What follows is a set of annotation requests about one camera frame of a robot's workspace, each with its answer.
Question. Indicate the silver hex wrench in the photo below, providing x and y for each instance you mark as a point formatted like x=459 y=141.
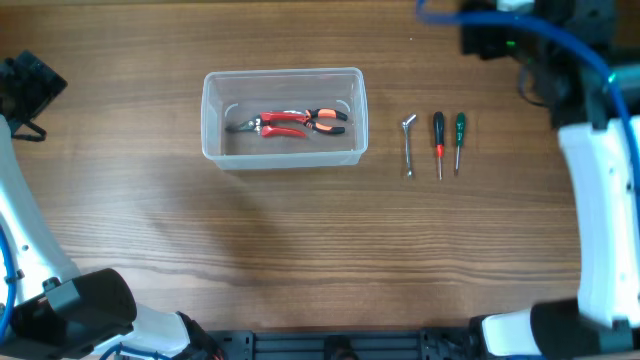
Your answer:
x=406 y=125

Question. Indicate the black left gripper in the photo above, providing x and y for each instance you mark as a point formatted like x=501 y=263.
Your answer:
x=39 y=81

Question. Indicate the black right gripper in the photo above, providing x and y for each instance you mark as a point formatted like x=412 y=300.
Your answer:
x=483 y=40

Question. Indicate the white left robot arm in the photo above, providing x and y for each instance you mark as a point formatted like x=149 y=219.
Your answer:
x=49 y=308

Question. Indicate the black red screwdriver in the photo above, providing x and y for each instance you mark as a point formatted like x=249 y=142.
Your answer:
x=438 y=126

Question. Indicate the green handled screwdriver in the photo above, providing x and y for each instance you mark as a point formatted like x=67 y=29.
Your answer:
x=460 y=127

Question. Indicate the clear plastic container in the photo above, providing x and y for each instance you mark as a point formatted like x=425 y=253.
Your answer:
x=273 y=119

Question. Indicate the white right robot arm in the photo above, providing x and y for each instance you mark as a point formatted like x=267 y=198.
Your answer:
x=590 y=86

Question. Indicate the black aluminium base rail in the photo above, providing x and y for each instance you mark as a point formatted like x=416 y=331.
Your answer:
x=446 y=343

